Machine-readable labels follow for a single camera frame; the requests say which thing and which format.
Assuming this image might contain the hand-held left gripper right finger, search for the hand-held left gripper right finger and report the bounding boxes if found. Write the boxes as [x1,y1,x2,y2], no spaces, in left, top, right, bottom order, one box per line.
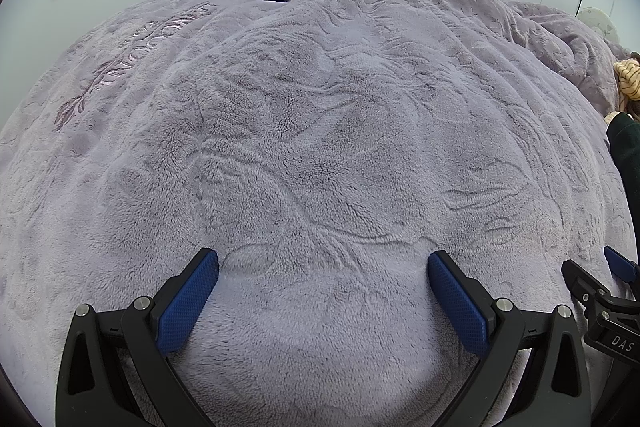
[427,249,593,427]

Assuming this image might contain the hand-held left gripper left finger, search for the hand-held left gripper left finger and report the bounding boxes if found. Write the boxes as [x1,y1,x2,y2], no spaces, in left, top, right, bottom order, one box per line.
[55,248,221,427]

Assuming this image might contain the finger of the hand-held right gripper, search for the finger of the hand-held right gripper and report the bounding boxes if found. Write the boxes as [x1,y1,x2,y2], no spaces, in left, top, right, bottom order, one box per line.
[561,259,608,308]
[603,246,640,283]

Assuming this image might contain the dark green sweater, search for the dark green sweater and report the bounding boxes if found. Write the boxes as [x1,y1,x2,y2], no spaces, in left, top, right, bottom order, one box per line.
[606,111,640,190]

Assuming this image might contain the purple fleece blanket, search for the purple fleece blanket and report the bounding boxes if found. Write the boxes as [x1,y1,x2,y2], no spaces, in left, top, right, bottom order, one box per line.
[0,0,640,427]

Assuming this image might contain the beige striped garment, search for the beige striped garment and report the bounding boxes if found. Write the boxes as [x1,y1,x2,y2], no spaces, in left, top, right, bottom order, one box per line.
[614,56,640,118]

